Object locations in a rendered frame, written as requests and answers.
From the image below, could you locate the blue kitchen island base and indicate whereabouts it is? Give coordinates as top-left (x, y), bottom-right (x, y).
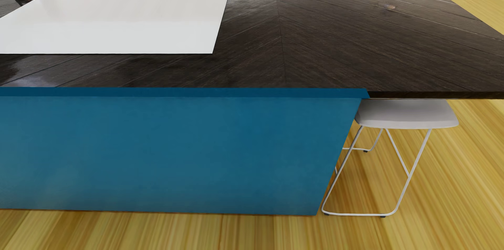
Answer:
top-left (0, 87), bottom-right (370, 216)

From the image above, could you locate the white flat cooktop panel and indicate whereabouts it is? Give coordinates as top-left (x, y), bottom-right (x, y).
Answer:
top-left (0, 0), bottom-right (230, 55)

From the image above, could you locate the white stool with wire legs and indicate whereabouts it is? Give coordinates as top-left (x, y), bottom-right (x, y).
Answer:
top-left (321, 99), bottom-right (460, 218)

